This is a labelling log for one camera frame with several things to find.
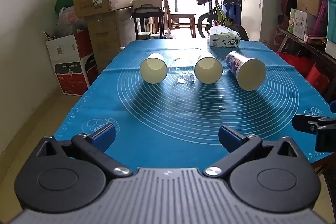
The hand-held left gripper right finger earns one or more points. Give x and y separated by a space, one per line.
230 137

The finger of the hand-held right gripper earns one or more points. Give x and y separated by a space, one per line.
302 123

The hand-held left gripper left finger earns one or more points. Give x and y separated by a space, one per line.
104 136

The tall blue printed paper cup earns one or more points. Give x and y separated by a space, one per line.
249 75

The white paper cup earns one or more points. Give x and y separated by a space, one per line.
153 70
208 70

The clear glass cup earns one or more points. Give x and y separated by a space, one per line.
182 69

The red bag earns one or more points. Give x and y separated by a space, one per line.
304 66

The blue silicone baking mat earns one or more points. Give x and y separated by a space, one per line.
170 113

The dark wooden side table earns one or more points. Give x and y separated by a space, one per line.
309 49

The red and white cardboard box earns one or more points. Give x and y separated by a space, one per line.
72 66

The green white tissue box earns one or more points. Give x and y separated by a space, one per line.
224 39

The plain brown cardboard box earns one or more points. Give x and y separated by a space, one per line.
110 37

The green and white carton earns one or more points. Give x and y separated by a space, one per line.
296 23

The pink plastic basket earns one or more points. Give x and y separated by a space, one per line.
320 18

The teal plastic crate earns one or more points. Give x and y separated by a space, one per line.
331 19

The white chest freezer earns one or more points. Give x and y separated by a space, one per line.
260 16

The translucent plastic bag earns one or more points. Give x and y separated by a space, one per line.
69 20

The green children's bicycle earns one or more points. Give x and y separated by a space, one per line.
218 14

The black metal cart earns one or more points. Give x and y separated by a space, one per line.
148 20

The wooden chair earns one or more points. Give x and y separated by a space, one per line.
183 18

